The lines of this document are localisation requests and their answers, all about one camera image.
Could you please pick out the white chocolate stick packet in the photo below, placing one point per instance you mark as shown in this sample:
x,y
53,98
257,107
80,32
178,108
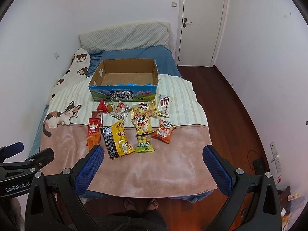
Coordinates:
x,y
163,105

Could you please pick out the bear print pillow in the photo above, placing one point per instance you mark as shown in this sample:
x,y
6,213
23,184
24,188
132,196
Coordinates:
x,y
76,72

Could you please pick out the blue bed sheet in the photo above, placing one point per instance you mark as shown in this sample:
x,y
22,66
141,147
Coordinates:
x,y
165,64

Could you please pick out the person's feet in sandals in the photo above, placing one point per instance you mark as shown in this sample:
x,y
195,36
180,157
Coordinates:
x,y
130,204

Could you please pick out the black yellow snack bag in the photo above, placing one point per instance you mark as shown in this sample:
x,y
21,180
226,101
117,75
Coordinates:
x,y
115,139

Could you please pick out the yellow cracker bag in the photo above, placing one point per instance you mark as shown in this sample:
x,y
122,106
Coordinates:
x,y
146,109

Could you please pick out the green pea snack packet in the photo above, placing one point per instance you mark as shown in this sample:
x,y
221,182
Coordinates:
x,y
144,144

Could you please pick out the white power strip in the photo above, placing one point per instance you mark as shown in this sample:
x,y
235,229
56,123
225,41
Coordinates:
x,y
276,158

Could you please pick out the white cookie packet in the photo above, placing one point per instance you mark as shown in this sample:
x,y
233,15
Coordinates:
x,y
120,110

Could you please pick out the red triangular snack packet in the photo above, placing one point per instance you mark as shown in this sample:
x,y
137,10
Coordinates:
x,y
102,106

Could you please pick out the red crown snack packet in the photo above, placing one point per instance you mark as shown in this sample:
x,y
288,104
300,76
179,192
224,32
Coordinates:
x,y
93,125

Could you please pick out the cardboard milk box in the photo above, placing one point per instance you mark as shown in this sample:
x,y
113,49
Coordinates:
x,y
126,80

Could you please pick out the orange panda snack packet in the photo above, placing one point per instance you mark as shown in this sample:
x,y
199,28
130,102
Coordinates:
x,y
164,131

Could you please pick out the white door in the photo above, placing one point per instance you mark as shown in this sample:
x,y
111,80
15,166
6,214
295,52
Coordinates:
x,y
198,43

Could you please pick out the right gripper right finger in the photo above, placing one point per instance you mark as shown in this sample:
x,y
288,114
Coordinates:
x,y
263,213

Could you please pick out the metal door handle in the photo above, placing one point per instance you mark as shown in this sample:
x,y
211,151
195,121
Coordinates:
x,y
185,22

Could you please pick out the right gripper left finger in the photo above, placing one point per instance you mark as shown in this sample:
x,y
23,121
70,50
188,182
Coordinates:
x,y
42,212

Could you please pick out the grey dotted pillow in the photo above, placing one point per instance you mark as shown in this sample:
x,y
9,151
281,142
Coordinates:
x,y
129,36

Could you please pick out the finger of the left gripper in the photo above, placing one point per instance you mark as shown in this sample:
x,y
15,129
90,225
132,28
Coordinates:
x,y
9,151
37,161

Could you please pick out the yellow panda snack packet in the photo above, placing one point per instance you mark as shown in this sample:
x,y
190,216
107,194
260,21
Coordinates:
x,y
142,125

